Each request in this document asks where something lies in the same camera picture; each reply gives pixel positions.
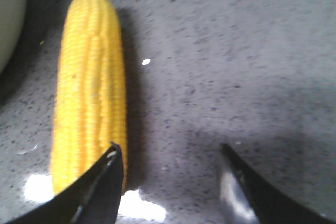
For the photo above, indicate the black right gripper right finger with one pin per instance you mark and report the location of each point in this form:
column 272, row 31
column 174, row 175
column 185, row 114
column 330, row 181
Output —
column 246, row 197

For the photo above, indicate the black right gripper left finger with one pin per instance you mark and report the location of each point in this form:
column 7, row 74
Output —
column 92, row 198

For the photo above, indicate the yellow corn cob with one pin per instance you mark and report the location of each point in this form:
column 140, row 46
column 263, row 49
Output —
column 91, row 96

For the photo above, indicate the pale green electric pot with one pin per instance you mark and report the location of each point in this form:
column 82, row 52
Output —
column 12, row 20

